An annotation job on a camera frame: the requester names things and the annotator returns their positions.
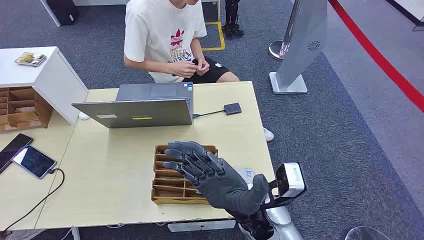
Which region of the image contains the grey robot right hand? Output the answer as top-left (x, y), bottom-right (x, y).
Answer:
top-left (163, 140), bottom-right (271, 216)

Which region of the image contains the person's right hand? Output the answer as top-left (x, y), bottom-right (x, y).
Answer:
top-left (168, 61), bottom-right (200, 79)

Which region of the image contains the person's left hand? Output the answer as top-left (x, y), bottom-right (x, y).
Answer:
top-left (195, 57), bottom-right (211, 77)

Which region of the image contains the white card reader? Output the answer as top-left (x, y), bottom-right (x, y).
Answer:
top-left (235, 168), bottom-right (257, 187)

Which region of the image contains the person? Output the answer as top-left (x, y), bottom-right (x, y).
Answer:
top-left (123, 0), bottom-right (241, 84)

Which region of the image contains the wooden card organizer tray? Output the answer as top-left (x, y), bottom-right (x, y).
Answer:
top-left (151, 144), bottom-right (220, 206)

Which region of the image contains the small black hub box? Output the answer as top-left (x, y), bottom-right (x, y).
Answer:
top-left (223, 102), bottom-right (243, 116)

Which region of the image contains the grey laptop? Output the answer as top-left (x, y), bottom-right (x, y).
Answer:
top-left (71, 81), bottom-right (195, 129)

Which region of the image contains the grey standing kiosk panel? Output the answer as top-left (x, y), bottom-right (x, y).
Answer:
top-left (268, 0), bottom-right (329, 95)

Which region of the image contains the white cabinet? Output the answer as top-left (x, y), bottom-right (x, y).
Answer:
top-left (0, 46), bottom-right (89, 126)

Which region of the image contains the white furniture leg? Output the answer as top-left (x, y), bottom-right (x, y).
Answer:
top-left (40, 0), bottom-right (62, 28)

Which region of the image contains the clear round dome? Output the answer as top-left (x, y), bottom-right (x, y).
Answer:
top-left (344, 226), bottom-right (393, 240)

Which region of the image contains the stack of gold cards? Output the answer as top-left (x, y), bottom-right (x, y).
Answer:
top-left (14, 51), bottom-right (47, 67)

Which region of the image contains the wooden compartment organizer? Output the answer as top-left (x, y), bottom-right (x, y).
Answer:
top-left (0, 86), bottom-right (54, 133)

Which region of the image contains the smartphone with lit screen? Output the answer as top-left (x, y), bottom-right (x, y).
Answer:
top-left (12, 145), bottom-right (58, 180)

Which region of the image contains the black smartphone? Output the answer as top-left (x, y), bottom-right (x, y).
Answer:
top-left (0, 133), bottom-right (34, 175)

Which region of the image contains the grey metal desk bracket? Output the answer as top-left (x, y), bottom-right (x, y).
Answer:
top-left (167, 219), bottom-right (237, 233)

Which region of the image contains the black hub cable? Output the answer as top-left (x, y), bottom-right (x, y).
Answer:
top-left (192, 109), bottom-right (226, 119)

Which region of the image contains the chrome stanchion post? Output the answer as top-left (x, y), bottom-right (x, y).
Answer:
top-left (268, 0), bottom-right (303, 62)

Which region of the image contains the black charging cable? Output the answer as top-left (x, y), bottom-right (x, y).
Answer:
top-left (0, 168), bottom-right (66, 236)

